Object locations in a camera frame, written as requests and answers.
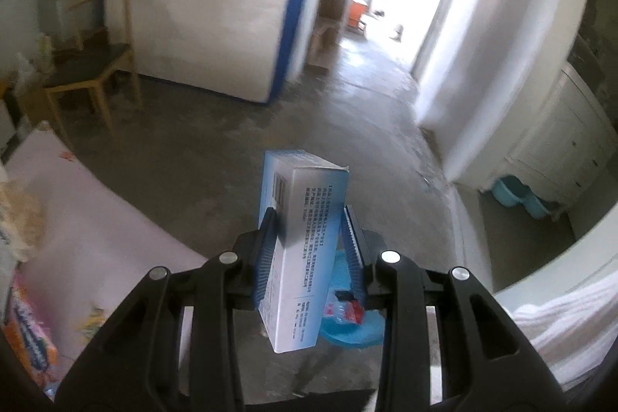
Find wooden chair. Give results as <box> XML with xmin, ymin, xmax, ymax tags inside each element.
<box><xmin>43</xmin><ymin>0</ymin><xmax>143</xmax><ymax>152</ymax></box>

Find blue plastic basin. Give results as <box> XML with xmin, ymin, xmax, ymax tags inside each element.
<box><xmin>490</xmin><ymin>175</ymin><xmax>530</xmax><ymax>206</ymax></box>
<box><xmin>521</xmin><ymin>192</ymin><xmax>552</xmax><ymax>220</ymax></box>

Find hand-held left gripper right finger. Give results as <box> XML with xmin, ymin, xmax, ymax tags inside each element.
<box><xmin>340</xmin><ymin>205</ymin><xmax>565</xmax><ymax>412</ymax></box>

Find blue plastic basket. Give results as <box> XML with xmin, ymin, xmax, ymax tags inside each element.
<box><xmin>316</xmin><ymin>248</ymin><xmax>387</xmax><ymax>348</ymax></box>

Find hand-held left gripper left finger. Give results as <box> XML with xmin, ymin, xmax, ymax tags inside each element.
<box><xmin>54</xmin><ymin>207</ymin><xmax>280</xmax><ymax>412</ymax></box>

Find white cabinet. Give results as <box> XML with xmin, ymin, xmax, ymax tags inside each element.
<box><xmin>504</xmin><ymin>59</ymin><xmax>611</xmax><ymax>210</ymax></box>

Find red white wrapper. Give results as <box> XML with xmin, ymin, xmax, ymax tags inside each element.
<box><xmin>326</xmin><ymin>289</ymin><xmax>365</xmax><ymax>326</ymax></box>

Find pink chips bag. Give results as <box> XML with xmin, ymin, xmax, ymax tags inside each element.
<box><xmin>2</xmin><ymin>270</ymin><xmax>61</xmax><ymax>393</ymax></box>

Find white cloth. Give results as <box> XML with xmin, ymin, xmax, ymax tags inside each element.
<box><xmin>492</xmin><ymin>267</ymin><xmax>618</xmax><ymax>393</ymax></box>

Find blue white cardboard box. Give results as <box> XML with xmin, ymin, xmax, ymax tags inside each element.
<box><xmin>258</xmin><ymin>149</ymin><xmax>351</xmax><ymax>354</ymax></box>

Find white mattress with blue trim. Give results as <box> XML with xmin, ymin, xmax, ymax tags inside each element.
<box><xmin>104</xmin><ymin>0</ymin><xmax>343</xmax><ymax>106</ymax></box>

